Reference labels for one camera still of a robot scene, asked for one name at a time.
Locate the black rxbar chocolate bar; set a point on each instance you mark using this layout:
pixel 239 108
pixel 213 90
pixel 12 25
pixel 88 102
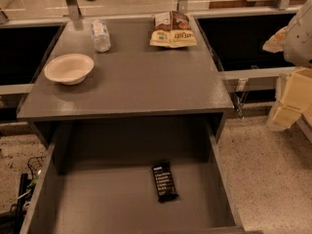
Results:
pixel 164 182

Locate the brown yellow snack bag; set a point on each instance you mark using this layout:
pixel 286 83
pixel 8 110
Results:
pixel 172 30

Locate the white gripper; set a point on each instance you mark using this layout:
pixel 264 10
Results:
pixel 299 39

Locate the white paper bowl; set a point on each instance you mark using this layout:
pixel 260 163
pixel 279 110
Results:
pixel 70 69

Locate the grey open top drawer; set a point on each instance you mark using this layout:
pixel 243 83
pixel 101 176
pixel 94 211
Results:
pixel 97 179

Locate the grey counter cabinet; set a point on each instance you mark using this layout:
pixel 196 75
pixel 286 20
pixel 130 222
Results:
pixel 133 78

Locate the metal railing post left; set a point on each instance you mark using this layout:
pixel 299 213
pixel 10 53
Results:
pixel 73 9

